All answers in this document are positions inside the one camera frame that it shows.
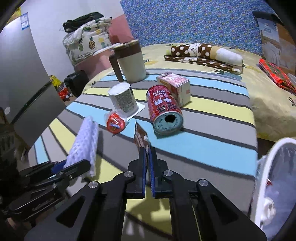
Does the striped tablecloth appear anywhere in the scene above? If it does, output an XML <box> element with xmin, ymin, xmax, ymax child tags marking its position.
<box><xmin>28</xmin><ymin>68</ymin><xmax>259</xmax><ymax>241</ymax></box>

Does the black suitcase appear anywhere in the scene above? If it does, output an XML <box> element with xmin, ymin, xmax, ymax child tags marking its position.
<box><xmin>64</xmin><ymin>70</ymin><xmax>89</xmax><ymax>98</ymax></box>

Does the blue floral headboard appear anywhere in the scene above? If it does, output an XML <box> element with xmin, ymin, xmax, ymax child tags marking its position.
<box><xmin>119</xmin><ymin>0</ymin><xmax>281</xmax><ymax>48</ymax></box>

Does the red plastic toy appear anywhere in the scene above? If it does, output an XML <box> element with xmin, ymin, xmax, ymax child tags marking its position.
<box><xmin>58</xmin><ymin>85</ymin><xmax>73</xmax><ymax>102</ymax></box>

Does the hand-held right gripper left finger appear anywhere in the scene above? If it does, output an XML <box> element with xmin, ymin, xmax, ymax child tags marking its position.
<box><xmin>24</xmin><ymin>147</ymin><xmax>147</xmax><ymax>241</ymax></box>

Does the grey fridge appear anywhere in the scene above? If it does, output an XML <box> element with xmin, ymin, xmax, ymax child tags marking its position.
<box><xmin>0</xmin><ymin>14</ymin><xmax>66</xmax><ymax>149</ymax></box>

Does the cardboard quilt box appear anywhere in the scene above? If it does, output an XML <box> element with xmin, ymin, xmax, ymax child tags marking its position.
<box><xmin>253</xmin><ymin>10</ymin><xmax>296</xmax><ymax>75</ymax></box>

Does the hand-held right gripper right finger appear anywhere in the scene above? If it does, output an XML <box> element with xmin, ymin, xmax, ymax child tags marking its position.
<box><xmin>149</xmin><ymin>147</ymin><xmax>267</xmax><ymax>241</ymax></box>

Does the black bag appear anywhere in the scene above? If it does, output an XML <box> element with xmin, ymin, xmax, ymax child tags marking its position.
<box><xmin>62</xmin><ymin>13</ymin><xmax>105</xmax><ymax>33</ymax></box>

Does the small brown wrapper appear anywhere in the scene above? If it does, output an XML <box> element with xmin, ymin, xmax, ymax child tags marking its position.
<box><xmin>134</xmin><ymin>121</ymin><xmax>151</xmax><ymax>151</ymax></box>

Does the pink drink carton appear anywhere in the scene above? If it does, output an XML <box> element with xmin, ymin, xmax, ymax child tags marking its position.
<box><xmin>157</xmin><ymin>72</ymin><xmax>191</xmax><ymax>107</ymax></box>

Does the white paper cup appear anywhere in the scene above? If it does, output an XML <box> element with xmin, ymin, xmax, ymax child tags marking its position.
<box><xmin>108</xmin><ymin>83</ymin><xmax>146</xmax><ymax>121</ymax></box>

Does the red drink can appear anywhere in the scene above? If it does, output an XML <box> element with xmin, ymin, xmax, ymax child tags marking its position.
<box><xmin>146</xmin><ymin>85</ymin><xmax>184</xmax><ymax>136</ymax></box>

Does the white trash bin with bag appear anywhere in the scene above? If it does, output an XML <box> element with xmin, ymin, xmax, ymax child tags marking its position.
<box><xmin>250</xmin><ymin>137</ymin><xmax>296</xmax><ymax>241</ymax></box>

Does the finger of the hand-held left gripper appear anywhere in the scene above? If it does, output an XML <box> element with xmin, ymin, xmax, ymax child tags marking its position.
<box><xmin>18</xmin><ymin>161</ymin><xmax>67</xmax><ymax>178</ymax></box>
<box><xmin>47</xmin><ymin>159</ymin><xmax>91</xmax><ymax>183</ymax></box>

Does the white foam net sleeve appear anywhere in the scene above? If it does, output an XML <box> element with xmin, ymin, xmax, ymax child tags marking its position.
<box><xmin>66</xmin><ymin>116</ymin><xmax>99</xmax><ymax>178</ymax></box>

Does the red plaid cloth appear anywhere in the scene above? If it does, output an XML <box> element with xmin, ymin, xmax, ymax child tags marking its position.
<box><xmin>258</xmin><ymin>58</ymin><xmax>296</xmax><ymax>95</ymax></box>

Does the small red jelly cup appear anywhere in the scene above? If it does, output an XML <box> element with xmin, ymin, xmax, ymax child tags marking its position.
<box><xmin>104</xmin><ymin>109</ymin><xmax>128</xmax><ymax>136</ymax></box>

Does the bed with yellow sheet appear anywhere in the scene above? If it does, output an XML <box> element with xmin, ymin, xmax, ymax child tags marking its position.
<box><xmin>82</xmin><ymin>43</ymin><xmax>296</xmax><ymax>142</ymax></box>

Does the beige and brown mug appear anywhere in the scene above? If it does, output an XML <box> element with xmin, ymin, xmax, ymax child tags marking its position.
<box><xmin>109</xmin><ymin>39</ymin><xmax>147</xmax><ymax>83</ymax></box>

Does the pineapple print bedding pile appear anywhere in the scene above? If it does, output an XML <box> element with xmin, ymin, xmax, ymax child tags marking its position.
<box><xmin>62</xmin><ymin>17</ymin><xmax>114</xmax><ymax>67</ymax></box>

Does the brown polka dot folded blanket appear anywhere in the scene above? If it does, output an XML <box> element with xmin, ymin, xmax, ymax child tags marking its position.
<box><xmin>164</xmin><ymin>54</ymin><xmax>243</xmax><ymax>75</ymax></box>

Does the brown polka dot bolster pillow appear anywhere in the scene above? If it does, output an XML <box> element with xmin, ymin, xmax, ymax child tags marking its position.
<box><xmin>171</xmin><ymin>43</ymin><xmax>244</xmax><ymax>67</ymax></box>

